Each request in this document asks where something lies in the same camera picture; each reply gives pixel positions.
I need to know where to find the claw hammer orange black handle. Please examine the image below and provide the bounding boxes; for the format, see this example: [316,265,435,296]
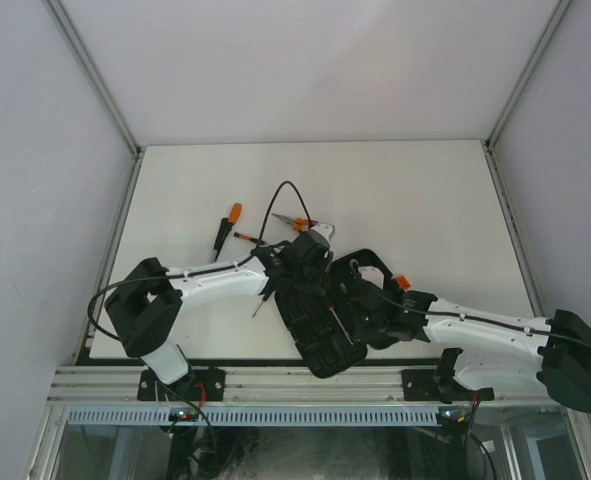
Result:
[213,203,242,262]

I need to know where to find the black plastic tool case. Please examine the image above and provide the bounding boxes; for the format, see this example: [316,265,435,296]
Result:
[275,249,411,379]

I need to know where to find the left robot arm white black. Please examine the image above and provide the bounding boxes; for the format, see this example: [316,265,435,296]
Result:
[104,223,335,400]

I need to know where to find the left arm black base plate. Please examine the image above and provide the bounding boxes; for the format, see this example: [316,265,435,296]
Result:
[137,368,226,403]

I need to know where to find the aluminium front rail frame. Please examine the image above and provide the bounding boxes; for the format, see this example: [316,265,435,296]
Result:
[49,363,591,404]

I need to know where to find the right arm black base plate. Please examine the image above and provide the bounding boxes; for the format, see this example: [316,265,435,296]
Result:
[401,369,495,404]

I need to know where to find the camera black cable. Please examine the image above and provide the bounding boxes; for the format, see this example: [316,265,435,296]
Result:
[374,289,591,376]
[87,180,321,346]

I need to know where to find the small precision screwdriver orange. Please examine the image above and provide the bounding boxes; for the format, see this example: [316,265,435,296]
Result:
[251,294,270,318]

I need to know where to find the long nose pliers orange handles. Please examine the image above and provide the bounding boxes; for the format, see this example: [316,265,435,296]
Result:
[271,213,312,233]

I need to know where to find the left camera black cable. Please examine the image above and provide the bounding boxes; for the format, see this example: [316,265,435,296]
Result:
[87,180,321,346]

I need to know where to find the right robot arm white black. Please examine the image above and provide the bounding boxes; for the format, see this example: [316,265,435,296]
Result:
[349,280,591,414]

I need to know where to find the right camera black cable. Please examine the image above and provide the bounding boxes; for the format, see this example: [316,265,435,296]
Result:
[374,289,591,376]

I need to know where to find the grey slotted cable duct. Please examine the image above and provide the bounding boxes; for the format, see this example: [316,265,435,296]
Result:
[67,405,440,427]

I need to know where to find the small screwdriver orange black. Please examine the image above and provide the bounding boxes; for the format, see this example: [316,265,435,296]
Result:
[233,231,267,246]

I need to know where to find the large screwdriver black orange handle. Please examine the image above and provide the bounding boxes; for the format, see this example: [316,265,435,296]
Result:
[329,306,354,346]

